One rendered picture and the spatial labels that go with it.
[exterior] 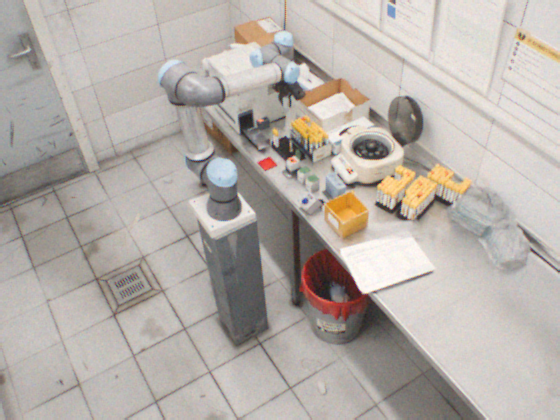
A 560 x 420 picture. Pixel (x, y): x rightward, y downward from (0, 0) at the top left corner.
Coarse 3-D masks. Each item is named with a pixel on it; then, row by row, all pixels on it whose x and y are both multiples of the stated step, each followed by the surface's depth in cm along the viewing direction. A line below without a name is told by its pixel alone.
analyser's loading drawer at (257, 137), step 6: (240, 126) 272; (246, 126) 271; (252, 126) 271; (246, 132) 268; (252, 132) 267; (258, 132) 265; (252, 138) 264; (258, 138) 264; (264, 138) 264; (258, 144) 259; (264, 144) 261; (270, 144) 263
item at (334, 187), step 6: (330, 174) 236; (330, 180) 234; (336, 180) 233; (330, 186) 236; (336, 186) 231; (342, 186) 231; (324, 192) 242; (330, 192) 238; (336, 192) 232; (342, 192) 233; (330, 198) 239
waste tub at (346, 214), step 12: (348, 192) 228; (324, 204) 224; (336, 204) 229; (348, 204) 234; (360, 204) 225; (324, 216) 230; (336, 216) 220; (348, 216) 232; (360, 216) 220; (336, 228) 224; (348, 228) 221; (360, 228) 226
